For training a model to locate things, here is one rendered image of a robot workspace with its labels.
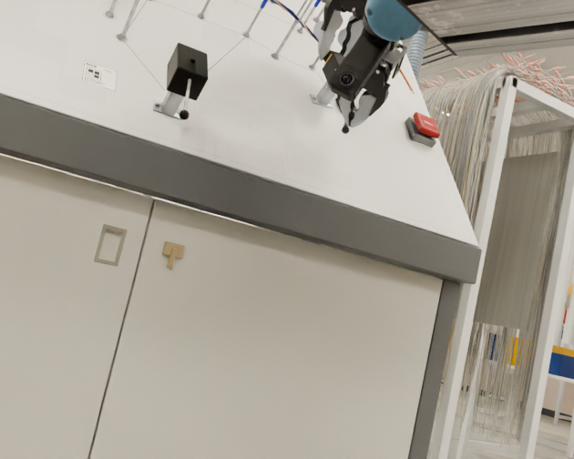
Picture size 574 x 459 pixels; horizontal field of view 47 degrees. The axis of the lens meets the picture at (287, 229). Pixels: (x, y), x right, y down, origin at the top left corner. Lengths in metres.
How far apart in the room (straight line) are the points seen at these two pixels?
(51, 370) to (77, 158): 0.29
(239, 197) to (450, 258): 0.41
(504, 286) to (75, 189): 1.54
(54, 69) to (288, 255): 0.44
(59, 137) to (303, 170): 0.39
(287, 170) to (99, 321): 0.37
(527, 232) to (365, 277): 1.11
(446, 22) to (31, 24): 0.78
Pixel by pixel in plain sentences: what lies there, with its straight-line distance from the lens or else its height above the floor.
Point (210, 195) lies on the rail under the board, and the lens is 0.96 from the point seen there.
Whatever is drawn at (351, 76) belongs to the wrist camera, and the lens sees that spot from 1.02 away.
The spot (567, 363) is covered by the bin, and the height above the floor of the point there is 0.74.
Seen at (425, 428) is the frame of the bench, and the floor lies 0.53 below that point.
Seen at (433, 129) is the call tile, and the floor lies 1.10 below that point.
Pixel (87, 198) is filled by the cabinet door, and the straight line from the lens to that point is 0.96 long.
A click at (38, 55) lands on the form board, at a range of 1.02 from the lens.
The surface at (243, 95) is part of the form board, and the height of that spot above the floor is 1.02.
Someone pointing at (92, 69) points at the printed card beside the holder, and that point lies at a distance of 1.03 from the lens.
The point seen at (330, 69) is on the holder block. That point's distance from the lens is 1.22.
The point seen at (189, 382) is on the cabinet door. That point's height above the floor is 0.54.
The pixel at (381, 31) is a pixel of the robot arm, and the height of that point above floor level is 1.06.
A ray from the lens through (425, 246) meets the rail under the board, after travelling 1.15.
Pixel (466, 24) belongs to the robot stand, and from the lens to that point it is 0.37.
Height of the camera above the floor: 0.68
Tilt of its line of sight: 7 degrees up
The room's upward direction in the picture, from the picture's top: 13 degrees clockwise
